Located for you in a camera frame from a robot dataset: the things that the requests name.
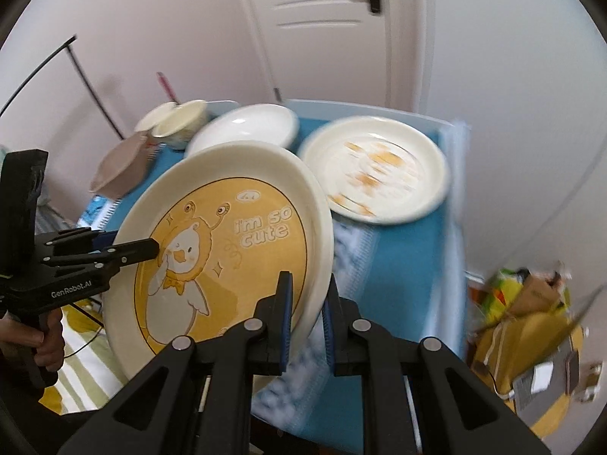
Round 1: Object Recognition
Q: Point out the pink handled mop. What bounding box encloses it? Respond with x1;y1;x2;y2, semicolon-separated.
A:
156;72;180;105

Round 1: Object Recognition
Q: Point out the person's left hand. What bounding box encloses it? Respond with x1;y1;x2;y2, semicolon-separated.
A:
0;309;65;372

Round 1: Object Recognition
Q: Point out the small white bowl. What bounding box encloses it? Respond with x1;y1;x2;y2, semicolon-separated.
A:
135;101;177;133

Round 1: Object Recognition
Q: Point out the yellow bag with clutter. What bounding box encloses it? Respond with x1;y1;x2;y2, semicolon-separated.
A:
467;267;606;439

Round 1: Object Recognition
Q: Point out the beige plastic handled bowl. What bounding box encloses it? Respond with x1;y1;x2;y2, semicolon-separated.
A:
90;132;153;200

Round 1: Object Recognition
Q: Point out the black cable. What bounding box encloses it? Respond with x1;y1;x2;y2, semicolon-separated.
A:
0;34;126;141

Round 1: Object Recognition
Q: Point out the striped green white cloth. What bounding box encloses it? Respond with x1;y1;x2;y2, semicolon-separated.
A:
39;296;127;415

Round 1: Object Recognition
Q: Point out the white door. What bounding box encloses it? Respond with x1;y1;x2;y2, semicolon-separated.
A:
242;0;426;111

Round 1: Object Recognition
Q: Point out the yellow duck cartoon plate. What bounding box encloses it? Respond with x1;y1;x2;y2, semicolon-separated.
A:
103;142;334;377

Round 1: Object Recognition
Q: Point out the plain white deep plate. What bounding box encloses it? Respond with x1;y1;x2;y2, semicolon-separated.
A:
184;104;299;158

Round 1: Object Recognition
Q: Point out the cream ceramic bowl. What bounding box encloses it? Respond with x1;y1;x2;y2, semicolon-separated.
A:
151;100;209;151

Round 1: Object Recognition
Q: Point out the white plate orange pattern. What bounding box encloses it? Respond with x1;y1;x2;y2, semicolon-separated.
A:
298;116;451;225

